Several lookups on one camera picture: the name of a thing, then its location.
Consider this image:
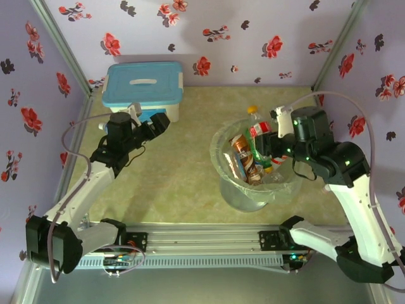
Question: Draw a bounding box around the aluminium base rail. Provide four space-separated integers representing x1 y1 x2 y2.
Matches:
75 223 377 254

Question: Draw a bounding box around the clear bottle red label orange cap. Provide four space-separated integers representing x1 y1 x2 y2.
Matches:
246 105 273 137

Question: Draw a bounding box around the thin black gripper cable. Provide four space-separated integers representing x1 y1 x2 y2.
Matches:
125 144 147 168
291 158 318 182

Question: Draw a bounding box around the clear plastic bin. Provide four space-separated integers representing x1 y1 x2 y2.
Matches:
211 118 301 212

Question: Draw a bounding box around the grey cable loop at board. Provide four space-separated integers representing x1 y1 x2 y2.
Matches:
101 243 147 278

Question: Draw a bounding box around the thin black right gripper cable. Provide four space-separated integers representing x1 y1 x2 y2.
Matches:
291 158 318 182

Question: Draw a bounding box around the grey slotted cable duct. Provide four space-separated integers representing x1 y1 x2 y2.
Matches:
77 255 284 270

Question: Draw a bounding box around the aluminium frame post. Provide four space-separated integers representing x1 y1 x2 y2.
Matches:
313 0 371 92
30 0 93 96

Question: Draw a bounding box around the white storage box blue lid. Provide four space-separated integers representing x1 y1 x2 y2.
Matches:
101 61 184 123

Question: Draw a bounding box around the small controller circuit board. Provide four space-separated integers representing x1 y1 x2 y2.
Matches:
283 251 313 272
103 256 135 269

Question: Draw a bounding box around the clear plastic bin liner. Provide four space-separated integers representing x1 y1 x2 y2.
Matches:
210 118 302 203

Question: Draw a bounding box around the thin black left gripper cable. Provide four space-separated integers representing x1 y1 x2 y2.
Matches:
125 144 147 168

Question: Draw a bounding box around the brown swirl bottle beige cap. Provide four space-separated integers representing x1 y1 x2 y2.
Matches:
228 132 264 185

